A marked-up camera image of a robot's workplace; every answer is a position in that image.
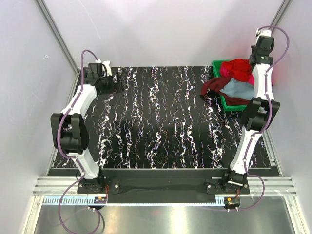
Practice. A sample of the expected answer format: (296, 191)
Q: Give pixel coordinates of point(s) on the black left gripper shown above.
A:
(117, 83)

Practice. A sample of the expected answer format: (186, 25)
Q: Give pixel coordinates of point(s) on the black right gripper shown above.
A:
(261, 58)

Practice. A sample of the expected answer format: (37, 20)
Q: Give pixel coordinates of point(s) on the pink t shirt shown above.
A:
(227, 74)

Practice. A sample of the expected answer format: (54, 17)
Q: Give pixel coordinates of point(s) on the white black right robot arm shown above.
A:
(258, 114)

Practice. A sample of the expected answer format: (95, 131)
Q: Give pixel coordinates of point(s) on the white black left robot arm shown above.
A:
(70, 135)

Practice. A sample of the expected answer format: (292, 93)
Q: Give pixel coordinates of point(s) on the red t shirt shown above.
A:
(238, 69)

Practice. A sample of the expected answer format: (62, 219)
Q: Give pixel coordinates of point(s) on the light blue t shirt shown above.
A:
(238, 89)

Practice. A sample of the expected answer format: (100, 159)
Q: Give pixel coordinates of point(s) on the green plastic bin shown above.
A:
(216, 67)

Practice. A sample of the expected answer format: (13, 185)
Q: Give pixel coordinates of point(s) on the maroon t shirt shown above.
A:
(216, 84)

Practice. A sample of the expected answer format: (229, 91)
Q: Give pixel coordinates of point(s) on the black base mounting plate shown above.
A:
(227, 178)

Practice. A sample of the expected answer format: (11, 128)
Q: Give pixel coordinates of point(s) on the left orange connector board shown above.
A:
(100, 200)

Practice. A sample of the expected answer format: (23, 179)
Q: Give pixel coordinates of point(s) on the orange connector board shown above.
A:
(100, 200)
(232, 201)

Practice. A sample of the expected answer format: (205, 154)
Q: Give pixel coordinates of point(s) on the right orange connector board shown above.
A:
(232, 201)

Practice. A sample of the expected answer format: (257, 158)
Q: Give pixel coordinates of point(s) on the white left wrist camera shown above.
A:
(107, 67)

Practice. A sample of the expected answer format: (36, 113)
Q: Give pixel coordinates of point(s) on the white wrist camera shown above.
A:
(107, 67)
(263, 32)

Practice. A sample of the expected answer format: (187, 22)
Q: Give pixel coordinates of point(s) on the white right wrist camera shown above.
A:
(263, 32)

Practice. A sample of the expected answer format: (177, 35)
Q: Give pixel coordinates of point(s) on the right aluminium corner post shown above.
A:
(281, 12)

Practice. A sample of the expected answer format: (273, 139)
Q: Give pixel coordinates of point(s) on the aluminium corner post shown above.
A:
(281, 12)
(56, 33)

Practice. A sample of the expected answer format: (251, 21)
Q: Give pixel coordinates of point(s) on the left aluminium corner post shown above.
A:
(56, 33)

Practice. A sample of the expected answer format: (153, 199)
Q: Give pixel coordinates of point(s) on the aluminium front frame rail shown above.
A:
(271, 186)

